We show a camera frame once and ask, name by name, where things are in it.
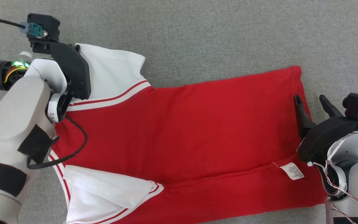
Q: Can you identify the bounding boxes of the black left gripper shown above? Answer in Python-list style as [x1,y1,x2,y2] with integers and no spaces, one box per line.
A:
[31,42,92,100]

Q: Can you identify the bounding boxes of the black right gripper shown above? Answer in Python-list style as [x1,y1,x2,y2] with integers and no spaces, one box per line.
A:
[293,94,358,167]

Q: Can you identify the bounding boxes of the red white t-shirt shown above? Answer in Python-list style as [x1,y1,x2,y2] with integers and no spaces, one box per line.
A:
[47,43,328,224]

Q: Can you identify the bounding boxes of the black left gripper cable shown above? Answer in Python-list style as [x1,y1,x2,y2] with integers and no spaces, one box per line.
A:
[27,116,88,170]

